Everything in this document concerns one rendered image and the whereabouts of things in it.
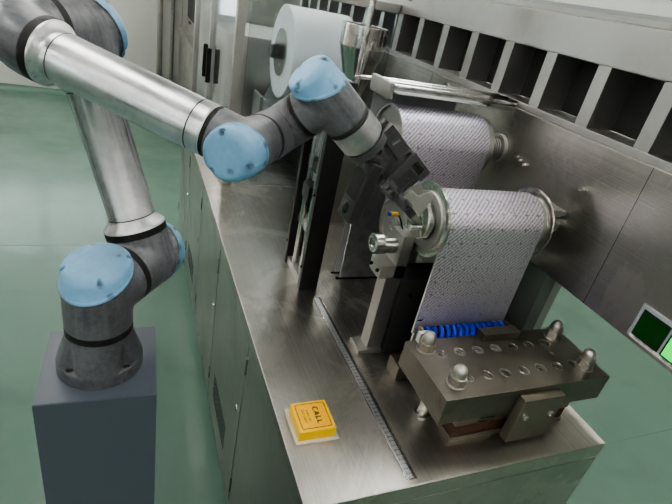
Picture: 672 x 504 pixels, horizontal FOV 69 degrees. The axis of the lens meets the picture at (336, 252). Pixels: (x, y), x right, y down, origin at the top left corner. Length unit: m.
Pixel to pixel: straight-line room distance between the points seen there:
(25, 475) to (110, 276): 1.27
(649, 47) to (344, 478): 0.94
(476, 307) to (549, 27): 0.65
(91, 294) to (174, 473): 1.20
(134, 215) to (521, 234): 0.75
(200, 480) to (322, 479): 1.12
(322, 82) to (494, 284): 0.58
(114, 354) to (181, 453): 1.11
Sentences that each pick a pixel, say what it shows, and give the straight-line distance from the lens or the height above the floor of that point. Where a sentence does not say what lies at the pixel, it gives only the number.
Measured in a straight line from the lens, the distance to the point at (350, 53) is 1.54.
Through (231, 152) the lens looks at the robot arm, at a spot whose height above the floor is 1.40.
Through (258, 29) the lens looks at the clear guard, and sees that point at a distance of 1.75.
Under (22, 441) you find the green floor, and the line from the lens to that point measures 2.17.
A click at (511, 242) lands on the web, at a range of 1.04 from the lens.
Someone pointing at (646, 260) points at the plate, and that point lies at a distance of 1.05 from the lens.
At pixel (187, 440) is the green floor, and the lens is 2.08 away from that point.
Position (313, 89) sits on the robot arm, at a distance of 0.73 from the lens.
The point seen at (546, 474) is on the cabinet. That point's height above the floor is 0.84.
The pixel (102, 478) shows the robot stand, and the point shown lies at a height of 0.68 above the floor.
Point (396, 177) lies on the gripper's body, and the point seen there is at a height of 1.35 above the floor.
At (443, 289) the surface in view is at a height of 1.12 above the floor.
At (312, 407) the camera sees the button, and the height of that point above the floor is 0.92.
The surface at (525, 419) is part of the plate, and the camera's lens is 1.03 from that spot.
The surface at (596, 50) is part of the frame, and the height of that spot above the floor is 1.60.
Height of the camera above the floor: 1.61
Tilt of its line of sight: 28 degrees down
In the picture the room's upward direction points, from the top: 12 degrees clockwise
